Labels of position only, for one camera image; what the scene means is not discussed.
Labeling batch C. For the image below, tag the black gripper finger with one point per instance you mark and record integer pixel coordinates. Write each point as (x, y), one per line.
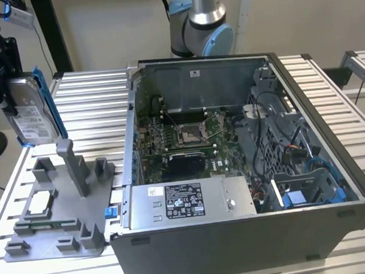
(10, 103)

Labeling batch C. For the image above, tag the hard disk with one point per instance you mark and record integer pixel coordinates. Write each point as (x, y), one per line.
(34, 116)

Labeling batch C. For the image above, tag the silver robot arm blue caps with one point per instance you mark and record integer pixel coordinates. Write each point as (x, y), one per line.
(206, 6)

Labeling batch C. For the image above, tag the grey metal disk bay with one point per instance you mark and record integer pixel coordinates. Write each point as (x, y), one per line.
(273, 137)

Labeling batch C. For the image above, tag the blue disk carrier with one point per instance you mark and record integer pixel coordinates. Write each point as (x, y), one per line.
(294, 198)

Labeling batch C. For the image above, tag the silver CPU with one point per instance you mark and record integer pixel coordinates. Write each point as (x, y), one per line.
(40, 202)

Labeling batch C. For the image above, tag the grey parts rack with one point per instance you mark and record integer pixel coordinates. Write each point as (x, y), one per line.
(65, 214)

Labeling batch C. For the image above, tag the green RAM stick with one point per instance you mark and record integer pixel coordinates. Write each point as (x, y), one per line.
(52, 224)

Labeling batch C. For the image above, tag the blue case latch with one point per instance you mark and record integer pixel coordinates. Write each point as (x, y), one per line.
(110, 212)

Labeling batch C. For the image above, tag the silver power supply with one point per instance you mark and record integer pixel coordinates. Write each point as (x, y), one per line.
(143, 208)

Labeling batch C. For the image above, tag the CPU socket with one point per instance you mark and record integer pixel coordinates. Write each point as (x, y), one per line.
(191, 135)

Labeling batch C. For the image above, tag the black RAM slot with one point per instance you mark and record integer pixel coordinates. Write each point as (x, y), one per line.
(189, 148)

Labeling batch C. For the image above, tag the black graphics card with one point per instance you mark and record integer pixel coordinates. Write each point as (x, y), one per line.
(187, 163)

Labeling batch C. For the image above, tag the locking lever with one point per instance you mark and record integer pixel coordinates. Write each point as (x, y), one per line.
(215, 127)

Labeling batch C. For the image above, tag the green motherboard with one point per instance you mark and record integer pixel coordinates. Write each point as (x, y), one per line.
(228, 159)

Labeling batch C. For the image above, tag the open grey PC case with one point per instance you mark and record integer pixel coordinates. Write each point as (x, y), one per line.
(209, 251)

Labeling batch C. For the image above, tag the black box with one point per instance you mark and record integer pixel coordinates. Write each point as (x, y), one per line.
(338, 76)

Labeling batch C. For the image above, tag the black frame post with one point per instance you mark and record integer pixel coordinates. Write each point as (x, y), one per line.
(54, 27)

